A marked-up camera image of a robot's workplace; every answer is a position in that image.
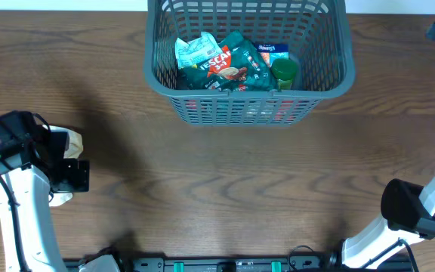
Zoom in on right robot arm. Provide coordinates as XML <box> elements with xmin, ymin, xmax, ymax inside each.
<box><xmin>329</xmin><ymin>177</ymin><xmax>435</xmax><ymax>271</ymax></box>

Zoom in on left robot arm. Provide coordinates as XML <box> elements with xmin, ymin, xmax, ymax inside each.
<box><xmin>0</xmin><ymin>111</ymin><xmax>122</xmax><ymax>271</ymax></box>

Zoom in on blue tissue multipack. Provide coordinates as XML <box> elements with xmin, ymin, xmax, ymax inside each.
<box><xmin>255</xmin><ymin>43</ymin><xmax>289</xmax><ymax>67</ymax></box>

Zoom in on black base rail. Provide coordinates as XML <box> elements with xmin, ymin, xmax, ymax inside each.
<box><xmin>123</xmin><ymin>254</ymin><xmax>348</xmax><ymax>272</ymax></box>

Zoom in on grey plastic lattice basket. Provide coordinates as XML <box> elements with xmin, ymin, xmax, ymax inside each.
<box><xmin>143</xmin><ymin>0</ymin><xmax>356</xmax><ymax>126</ymax></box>

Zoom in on green lid jar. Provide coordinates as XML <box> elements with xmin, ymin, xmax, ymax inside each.
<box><xmin>271</xmin><ymin>58</ymin><xmax>298</xmax><ymax>90</ymax></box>

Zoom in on green snack bag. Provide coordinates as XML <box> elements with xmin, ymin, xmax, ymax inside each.
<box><xmin>180</xmin><ymin>31</ymin><xmax>277</xmax><ymax>91</ymax></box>

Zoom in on beige paper pouch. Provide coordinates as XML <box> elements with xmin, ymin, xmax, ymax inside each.
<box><xmin>49</xmin><ymin>125</ymin><xmax>84</xmax><ymax>207</ymax></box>

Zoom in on light teal small packet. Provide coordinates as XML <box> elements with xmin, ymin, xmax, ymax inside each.
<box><xmin>174</xmin><ymin>32</ymin><xmax>223</xmax><ymax>69</ymax></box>

